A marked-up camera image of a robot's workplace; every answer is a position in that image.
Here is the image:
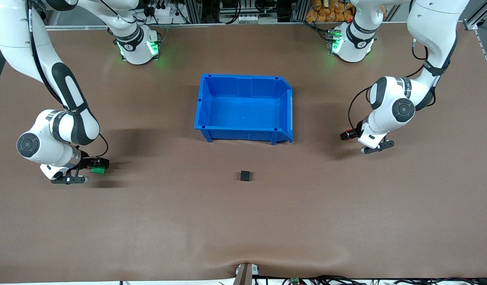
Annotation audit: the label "brown table mat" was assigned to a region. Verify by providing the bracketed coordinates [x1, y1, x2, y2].
[0, 22, 487, 283]

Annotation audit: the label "blue plastic storage bin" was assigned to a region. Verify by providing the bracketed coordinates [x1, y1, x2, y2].
[194, 74, 294, 146]

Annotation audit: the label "silver table edge rail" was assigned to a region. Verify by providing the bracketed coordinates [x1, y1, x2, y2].
[46, 22, 332, 31]

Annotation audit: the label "aluminium frame post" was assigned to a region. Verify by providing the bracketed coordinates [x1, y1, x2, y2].
[291, 0, 309, 22]
[187, 0, 203, 24]
[463, 0, 487, 30]

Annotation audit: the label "white power strip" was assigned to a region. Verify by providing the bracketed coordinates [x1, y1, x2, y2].
[153, 3, 188, 25]

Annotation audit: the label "orange snack bags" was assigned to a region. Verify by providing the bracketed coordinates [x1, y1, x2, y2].
[306, 0, 355, 23]

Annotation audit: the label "grey control box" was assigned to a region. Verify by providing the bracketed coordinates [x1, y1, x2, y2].
[219, 0, 278, 24]

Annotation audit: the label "metal table clamp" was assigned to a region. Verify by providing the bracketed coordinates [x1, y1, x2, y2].
[234, 262, 260, 285]

